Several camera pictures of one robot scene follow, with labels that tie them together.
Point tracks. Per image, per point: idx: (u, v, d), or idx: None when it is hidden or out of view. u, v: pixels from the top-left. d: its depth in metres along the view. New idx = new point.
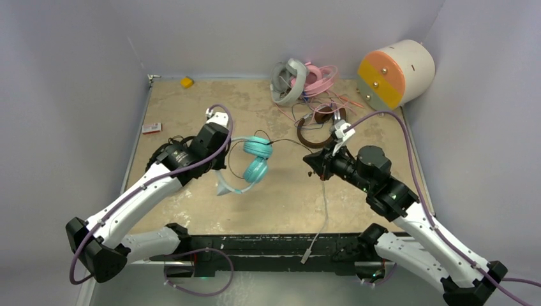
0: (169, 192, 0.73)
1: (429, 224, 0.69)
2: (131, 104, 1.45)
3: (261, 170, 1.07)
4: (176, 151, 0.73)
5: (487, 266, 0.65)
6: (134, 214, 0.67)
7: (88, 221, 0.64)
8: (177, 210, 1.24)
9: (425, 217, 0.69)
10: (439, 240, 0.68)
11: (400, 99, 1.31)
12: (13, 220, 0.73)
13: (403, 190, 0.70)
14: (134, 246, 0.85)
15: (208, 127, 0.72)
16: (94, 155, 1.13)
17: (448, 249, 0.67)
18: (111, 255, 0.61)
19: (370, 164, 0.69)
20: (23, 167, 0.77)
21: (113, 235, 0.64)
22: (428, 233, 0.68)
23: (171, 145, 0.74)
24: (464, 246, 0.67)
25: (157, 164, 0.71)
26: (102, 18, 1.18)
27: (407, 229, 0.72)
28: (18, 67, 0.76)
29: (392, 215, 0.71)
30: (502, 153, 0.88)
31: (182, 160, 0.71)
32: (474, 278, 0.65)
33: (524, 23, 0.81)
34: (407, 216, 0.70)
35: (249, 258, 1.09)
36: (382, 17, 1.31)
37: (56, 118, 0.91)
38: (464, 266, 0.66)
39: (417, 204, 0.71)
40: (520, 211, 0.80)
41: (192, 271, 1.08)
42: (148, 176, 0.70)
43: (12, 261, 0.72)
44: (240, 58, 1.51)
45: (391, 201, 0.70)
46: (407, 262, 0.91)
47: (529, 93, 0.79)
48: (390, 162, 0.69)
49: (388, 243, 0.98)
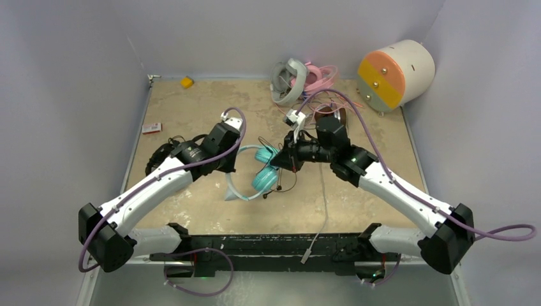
0: (179, 188, 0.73)
1: (388, 178, 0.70)
2: (131, 104, 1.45)
3: (271, 179, 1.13)
4: (190, 146, 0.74)
5: (450, 210, 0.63)
6: (146, 205, 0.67)
7: (102, 208, 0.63)
8: (177, 210, 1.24)
9: (383, 173, 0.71)
10: (400, 190, 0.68)
11: (400, 99, 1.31)
12: (13, 220, 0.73)
13: (360, 152, 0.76)
14: (140, 240, 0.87)
15: (221, 126, 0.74)
16: (94, 155, 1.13)
17: (407, 197, 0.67)
18: (121, 243, 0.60)
19: (326, 131, 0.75)
20: (23, 167, 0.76)
21: (126, 223, 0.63)
22: (388, 187, 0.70)
23: (185, 141, 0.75)
24: (424, 194, 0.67)
25: (171, 158, 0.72)
26: (102, 18, 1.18)
27: (372, 190, 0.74)
28: (18, 68, 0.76)
29: (355, 178, 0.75)
30: (503, 154, 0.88)
31: (196, 155, 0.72)
32: (437, 222, 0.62)
33: (525, 23, 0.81)
34: (367, 174, 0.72)
35: (249, 259, 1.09)
36: (382, 18, 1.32)
37: (55, 118, 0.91)
38: (427, 211, 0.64)
39: (376, 163, 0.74)
40: (520, 211, 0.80)
41: (192, 271, 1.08)
42: (163, 169, 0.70)
43: (12, 261, 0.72)
44: (240, 58, 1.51)
45: (352, 164, 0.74)
46: (393, 241, 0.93)
47: (529, 93, 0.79)
48: (342, 126, 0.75)
49: (379, 231, 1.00)
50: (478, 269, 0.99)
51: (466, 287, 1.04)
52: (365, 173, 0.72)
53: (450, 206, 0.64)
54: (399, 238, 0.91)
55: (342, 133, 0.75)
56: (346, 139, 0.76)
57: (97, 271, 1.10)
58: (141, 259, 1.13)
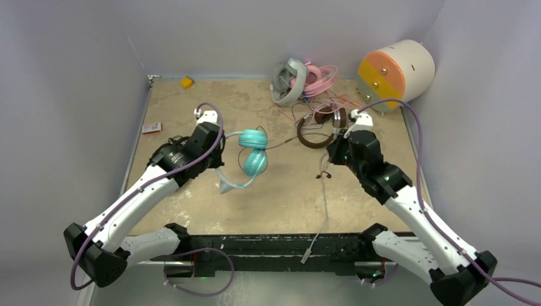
0: (166, 194, 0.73)
1: (418, 208, 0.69)
2: (131, 104, 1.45)
3: (260, 160, 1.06)
4: (171, 152, 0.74)
5: (474, 255, 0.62)
6: (133, 217, 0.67)
7: (87, 226, 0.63)
8: (177, 210, 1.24)
9: (415, 200, 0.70)
10: (429, 224, 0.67)
11: (400, 99, 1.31)
12: (13, 220, 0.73)
13: (394, 171, 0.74)
14: (133, 249, 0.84)
15: (201, 127, 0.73)
16: (94, 155, 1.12)
17: (434, 231, 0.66)
18: (112, 259, 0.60)
19: (360, 144, 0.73)
20: (22, 166, 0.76)
21: (113, 239, 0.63)
22: (417, 216, 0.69)
23: (166, 146, 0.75)
24: (452, 232, 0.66)
25: (154, 167, 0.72)
26: (102, 19, 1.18)
27: (397, 212, 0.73)
28: (18, 67, 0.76)
29: (383, 196, 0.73)
30: (502, 153, 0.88)
31: (178, 160, 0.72)
32: (460, 264, 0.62)
33: (525, 23, 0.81)
34: (398, 197, 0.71)
35: (249, 258, 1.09)
36: (382, 18, 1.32)
37: (56, 118, 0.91)
38: (451, 251, 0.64)
39: (409, 188, 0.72)
40: (520, 211, 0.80)
41: (192, 271, 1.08)
42: (145, 179, 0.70)
43: (11, 260, 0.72)
44: (240, 58, 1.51)
45: (383, 182, 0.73)
46: (399, 255, 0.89)
47: (529, 93, 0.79)
48: (379, 143, 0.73)
49: (385, 239, 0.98)
50: None
51: None
52: (396, 195, 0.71)
53: (476, 251, 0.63)
54: (406, 255, 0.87)
55: (375, 148, 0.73)
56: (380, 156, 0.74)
57: None
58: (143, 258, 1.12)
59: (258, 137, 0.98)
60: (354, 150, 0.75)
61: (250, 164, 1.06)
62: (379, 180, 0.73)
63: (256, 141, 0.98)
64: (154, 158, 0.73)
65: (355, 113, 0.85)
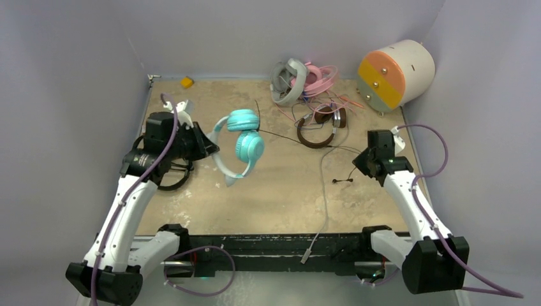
0: (149, 199, 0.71)
1: (409, 185, 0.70)
2: (131, 104, 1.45)
3: (252, 143, 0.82)
4: (136, 156, 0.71)
5: (447, 234, 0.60)
6: (130, 227, 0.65)
7: (87, 259, 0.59)
8: (177, 210, 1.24)
9: (409, 180, 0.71)
10: (414, 201, 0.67)
11: (400, 99, 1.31)
12: (13, 220, 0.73)
13: (401, 159, 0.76)
14: (143, 261, 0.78)
15: (152, 120, 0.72)
16: (94, 155, 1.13)
17: (416, 207, 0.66)
18: (127, 276, 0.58)
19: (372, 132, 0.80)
20: (22, 166, 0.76)
21: (120, 259, 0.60)
22: (406, 193, 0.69)
23: (127, 153, 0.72)
24: (433, 213, 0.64)
25: (124, 177, 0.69)
26: (102, 19, 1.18)
27: (391, 190, 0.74)
28: (18, 68, 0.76)
29: (383, 177, 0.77)
30: (501, 153, 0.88)
31: (147, 160, 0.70)
32: (427, 235, 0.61)
33: (525, 24, 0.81)
34: (394, 174, 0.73)
35: (249, 258, 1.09)
36: (381, 18, 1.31)
37: (56, 119, 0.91)
38: (424, 225, 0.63)
39: (409, 173, 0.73)
40: (519, 211, 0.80)
41: (192, 271, 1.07)
42: (121, 192, 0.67)
43: (12, 260, 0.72)
44: (240, 58, 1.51)
45: (385, 162, 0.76)
46: (387, 245, 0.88)
47: (529, 93, 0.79)
48: (390, 134, 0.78)
49: (381, 233, 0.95)
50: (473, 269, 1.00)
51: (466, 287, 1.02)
52: (393, 172, 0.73)
53: (450, 232, 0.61)
54: (392, 247, 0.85)
55: (386, 137, 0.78)
56: (390, 145, 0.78)
57: None
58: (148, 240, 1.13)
59: (247, 116, 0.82)
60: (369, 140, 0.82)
61: (241, 151, 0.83)
62: (383, 161, 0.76)
63: (244, 122, 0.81)
64: (121, 169, 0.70)
65: (395, 130, 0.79)
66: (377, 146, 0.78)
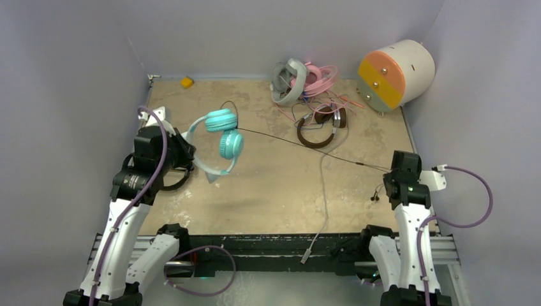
0: (143, 220, 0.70)
1: (417, 224, 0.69)
2: (131, 104, 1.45)
3: (237, 143, 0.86)
4: (125, 178, 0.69)
5: (435, 289, 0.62)
6: (125, 252, 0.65)
7: (83, 289, 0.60)
8: (177, 210, 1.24)
9: (420, 218, 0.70)
10: (415, 241, 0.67)
11: (400, 100, 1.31)
12: (12, 221, 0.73)
13: (422, 190, 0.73)
14: (141, 276, 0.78)
15: (140, 139, 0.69)
16: (94, 155, 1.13)
17: (413, 247, 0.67)
18: (122, 303, 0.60)
19: (400, 152, 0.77)
20: (22, 166, 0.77)
21: (115, 285, 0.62)
22: (411, 230, 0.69)
23: (117, 174, 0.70)
24: (430, 261, 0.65)
25: (115, 201, 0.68)
26: (101, 19, 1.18)
27: (399, 219, 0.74)
28: (17, 67, 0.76)
29: (396, 201, 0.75)
30: (501, 153, 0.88)
31: (137, 183, 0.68)
32: (414, 284, 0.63)
33: (525, 24, 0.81)
34: (407, 206, 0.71)
35: (249, 258, 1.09)
36: (381, 17, 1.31)
37: (55, 119, 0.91)
38: (416, 271, 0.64)
39: (425, 208, 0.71)
40: (519, 210, 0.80)
41: (192, 271, 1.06)
42: (113, 218, 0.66)
43: (12, 259, 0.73)
44: (240, 58, 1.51)
45: (403, 187, 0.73)
46: (381, 259, 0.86)
47: (529, 93, 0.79)
48: (417, 159, 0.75)
49: (381, 241, 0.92)
50: (471, 269, 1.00)
51: (466, 287, 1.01)
52: (407, 205, 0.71)
53: (437, 287, 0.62)
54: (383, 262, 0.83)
55: (412, 163, 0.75)
56: (415, 171, 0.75)
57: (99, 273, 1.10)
58: (147, 240, 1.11)
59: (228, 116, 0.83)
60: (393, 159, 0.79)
61: (226, 150, 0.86)
62: (402, 185, 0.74)
63: (227, 122, 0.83)
64: (111, 192, 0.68)
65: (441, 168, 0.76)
66: (400, 168, 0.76)
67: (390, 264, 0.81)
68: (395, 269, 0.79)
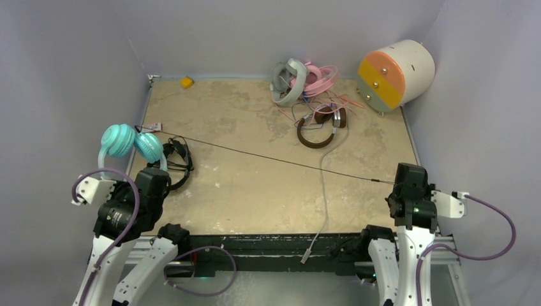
0: (127, 254, 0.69)
1: (419, 252, 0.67)
2: (131, 104, 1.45)
3: (153, 140, 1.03)
4: (109, 213, 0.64)
5: None
6: (107, 288, 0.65)
7: None
8: (177, 210, 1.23)
9: (422, 244, 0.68)
10: (414, 268, 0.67)
11: (400, 99, 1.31)
12: (11, 220, 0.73)
13: (429, 209, 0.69)
14: (131, 294, 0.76)
15: (144, 174, 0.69)
16: (94, 155, 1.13)
17: (413, 279, 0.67)
18: None
19: (407, 166, 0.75)
20: (23, 164, 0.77)
21: None
22: (411, 256, 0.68)
23: (100, 207, 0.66)
24: (426, 291, 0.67)
25: (97, 238, 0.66)
26: (101, 18, 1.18)
27: (399, 240, 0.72)
28: (18, 67, 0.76)
29: (401, 220, 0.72)
30: (502, 152, 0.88)
31: (120, 220, 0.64)
32: None
33: (526, 23, 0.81)
34: (411, 231, 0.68)
35: (249, 258, 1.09)
36: (381, 17, 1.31)
37: (55, 118, 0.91)
38: (411, 302, 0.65)
39: (429, 233, 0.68)
40: (519, 210, 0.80)
41: (192, 271, 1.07)
42: (97, 254, 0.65)
43: (12, 259, 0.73)
44: (240, 58, 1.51)
45: (409, 206, 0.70)
46: (379, 266, 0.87)
47: (529, 92, 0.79)
48: (423, 173, 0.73)
49: (381, 247, 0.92)
50: (471, 269, 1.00)
51: (466, 287, 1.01)
52: (411, 229, 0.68)
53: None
54: (381, 271, 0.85)
55: (418, 178, 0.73)
56: (420, 187, 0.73)
57: None
58: (147, 241, 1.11)
59: (122, 130, 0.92)
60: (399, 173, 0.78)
61: (152, 152, 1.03)
62: (407, 204, 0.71)
63: (122, 138, 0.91)
64: (95, 227, 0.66)
65: (462, 194, 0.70)
66: (405, 183, 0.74)
67: (388, 275, 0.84)
68: (392, 280, 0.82)
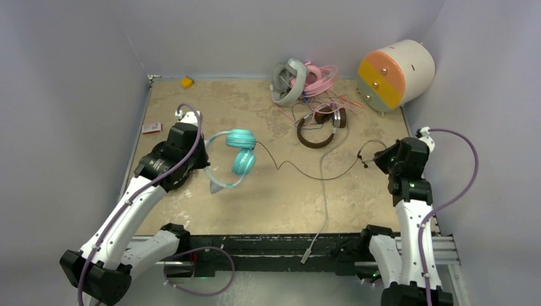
0: (156, 201, 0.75)
1: (419, 221, 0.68)
2: (131, 104, 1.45)
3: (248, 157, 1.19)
4: (152, 160, 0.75)
5: (437, 285, 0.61)
6: (129, 228, 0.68)
7: (83, 250, 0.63)
8: (177, 210, 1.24)
9: (420, 215, 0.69)
10: (416, 236, 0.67)
11: (400, 99, 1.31)
12: (12, 221, 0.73)
13: (425, 185, 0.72)
14: (135, 261, 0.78)
15: (175, 129, 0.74)
16: (95, 155, 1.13)
17: (415, 245, 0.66)
18: (109, 282, 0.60)
19: (408, 143, 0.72)
20: (22, 167, 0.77)
21: (113, 256, 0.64)
22: (411, 226, 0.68)
23: (147, 155, 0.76)
24: (432, 258, 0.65)
25: (136, 177, 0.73)
26: (101, 19, 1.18)
27: (399, 217, 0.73)
28: (17, 69, 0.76)
29: (399, 197, 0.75)
30: (501, 153, 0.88)
31: (160, 167, 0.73)
32: (415, 281, 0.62)
33: (526, 24, 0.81)
34: (409, 203, 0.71)
35: (249, 258, 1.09)
36: (381, 17, 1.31)
37: (55, 119, 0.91)
38: (417, 269, 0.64)
39: (428, 206, 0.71)
40: (519, 210, 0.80)
41: (192, 271, 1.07)
42: (131, 193, 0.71)
43: (13, 259, 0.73)
44: (240, 58, 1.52)
45: (406, 185, 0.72)
46: (381, 257, 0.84)
47: (530, 93, 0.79)
48: (427, 152, 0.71)
49: (381, 241, 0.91)
50: (471, 269, 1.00)
51: (466, 287, 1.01)
52: (409, 201, 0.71)
53: (439, 285, 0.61)
54: (384, 261, 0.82)
55: (420, 157, 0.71)
56: (420, 164, 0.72)
57: None
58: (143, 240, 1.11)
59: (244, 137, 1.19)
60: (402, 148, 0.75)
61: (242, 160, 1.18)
62: (404, 183, 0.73)
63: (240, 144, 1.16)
64: (136, 168, 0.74)
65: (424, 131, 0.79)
66: (406, 162, 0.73)
67: (391, 262, 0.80)
68: (395, 267, 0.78)
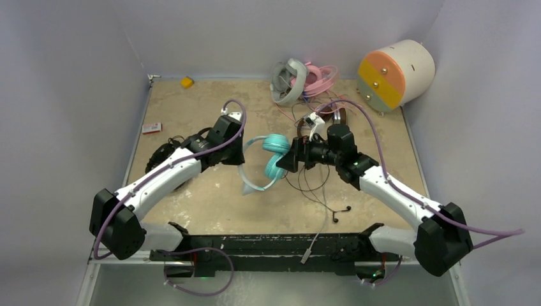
0: (190, 174, 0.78)
1: (383, 178, 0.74)
2: (131, 104, 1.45)
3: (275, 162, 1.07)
4: (198, 139, 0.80)
5: (439, 207, 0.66)
6: (162, 189, 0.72)
7: (117, 192, 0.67)
8: (177, 210, 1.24)
9: (381, 174, 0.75)
10: (393, 189, 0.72)
11: (400, 99, 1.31)
12: (11, 222, 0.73)
13: (365, 159, 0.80)
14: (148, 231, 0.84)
15: (224, 118, 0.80)
16: (94, 155, 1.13)
17: (399, 194, 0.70)
18: (132, 229, 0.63)
19: (336, 135, 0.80)
20: (22, 167, 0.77)
21: (141, 207, 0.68)
22: (383, 186, 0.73)
23: (193, 134, 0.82)
24: (416, 193, 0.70)
25: (181, 148, 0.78)
26: (101, 19, 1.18)
27: (370, 190, 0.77)
28: (16, 69, 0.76)
29: (356, 182, 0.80)
30: (501, 153, 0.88)
31: (204, 146, 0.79)
32: (424, 216, 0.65)
33: (526, 25, 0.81)
34: (365, 174, 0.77)
35: (249, 258, 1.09)
36: (382, 17, 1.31)
37: (55, 119, 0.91)
38: (416, 208, 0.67)
39: (377, 167, 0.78)
40: (518, 210, 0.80)
41: (192, 271, 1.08)
42: (173, 159, 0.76)
43: (12, 259, 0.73)
44: (240, 58, 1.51)
45: (351, 167, 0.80)
46: (390, 237, 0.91)
47: (529, 94, 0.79)
48: (352, 135, 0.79)
49: (379, 229, 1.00)
50: (471, 269, 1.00)
51: (466, 287, 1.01)
52: (363, 174, 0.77)
53: (439, 204, 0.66)
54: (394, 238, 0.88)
55: (349, 140, 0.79)
56: (353, 145, 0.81)
57: (97, 271, 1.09)
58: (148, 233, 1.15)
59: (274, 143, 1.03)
60: (332, 141, 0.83)
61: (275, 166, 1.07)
62: (350, 167, 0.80)
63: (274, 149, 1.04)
64: (182, 142, 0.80)
65: (312, 115, 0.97)
66: (342, 150, 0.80)
67: (400, 236, 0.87)
68: (407, 235, 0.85)
